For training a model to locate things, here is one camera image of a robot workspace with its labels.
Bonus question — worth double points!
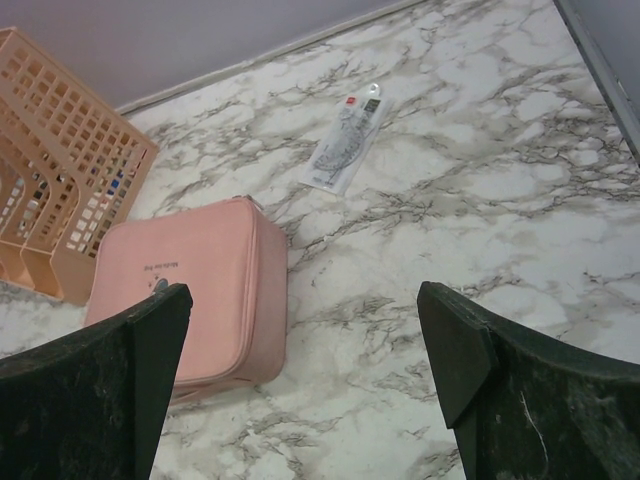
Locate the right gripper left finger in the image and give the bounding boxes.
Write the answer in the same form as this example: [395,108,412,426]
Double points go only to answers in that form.
[1,284,193,479]

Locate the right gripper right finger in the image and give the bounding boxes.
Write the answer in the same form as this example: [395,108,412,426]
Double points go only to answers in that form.
[417,281,639,479]

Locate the pink medicine kit case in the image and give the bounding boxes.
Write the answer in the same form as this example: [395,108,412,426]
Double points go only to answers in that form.
[85,196,287,404]

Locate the orange mesh file organizer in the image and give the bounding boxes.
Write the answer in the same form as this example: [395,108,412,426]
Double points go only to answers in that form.
[1,27,158,305]

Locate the long white packaged strip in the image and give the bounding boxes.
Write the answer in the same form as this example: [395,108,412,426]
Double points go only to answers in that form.
[300,83,392,195]

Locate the aluminium frame rail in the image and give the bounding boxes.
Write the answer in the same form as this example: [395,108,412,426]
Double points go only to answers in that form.
[554,0,639,157]

